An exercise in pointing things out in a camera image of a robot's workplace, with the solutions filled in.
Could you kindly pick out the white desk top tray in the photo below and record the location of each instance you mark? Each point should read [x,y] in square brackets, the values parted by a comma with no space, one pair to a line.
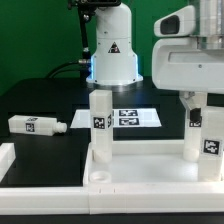
[143,161]

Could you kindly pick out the white obstacle wall bar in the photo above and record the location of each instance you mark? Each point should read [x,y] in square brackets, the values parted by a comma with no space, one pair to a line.
[105,199]

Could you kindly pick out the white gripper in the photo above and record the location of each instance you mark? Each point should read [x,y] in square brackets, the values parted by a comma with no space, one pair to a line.
[189,55]

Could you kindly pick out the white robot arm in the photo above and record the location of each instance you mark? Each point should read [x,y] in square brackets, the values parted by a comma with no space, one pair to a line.
[115,63]

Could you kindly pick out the white marker sheet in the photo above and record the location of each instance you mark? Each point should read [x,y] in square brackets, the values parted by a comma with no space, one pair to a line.
[122,118]

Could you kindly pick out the black camera pole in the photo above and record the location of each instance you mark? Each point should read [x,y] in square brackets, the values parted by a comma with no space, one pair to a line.
[86,10]

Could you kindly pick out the white left wall block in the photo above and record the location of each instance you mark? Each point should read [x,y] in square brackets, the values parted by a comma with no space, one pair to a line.
[7,157]

